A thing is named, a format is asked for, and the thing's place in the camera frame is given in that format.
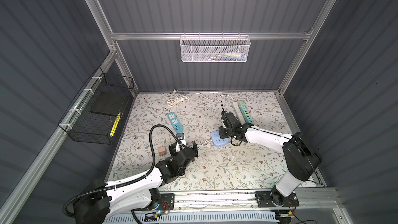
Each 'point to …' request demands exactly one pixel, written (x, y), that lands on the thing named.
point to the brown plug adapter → (161, 151)
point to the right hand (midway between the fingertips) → (222, 131)
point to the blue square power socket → (217, 141)
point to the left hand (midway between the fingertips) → (187, 143)
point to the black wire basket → (96, 115)
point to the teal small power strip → (174, 120)
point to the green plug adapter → (241, 103)
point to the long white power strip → (238, 112)
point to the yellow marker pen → (114, 126)
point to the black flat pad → (110, 102)
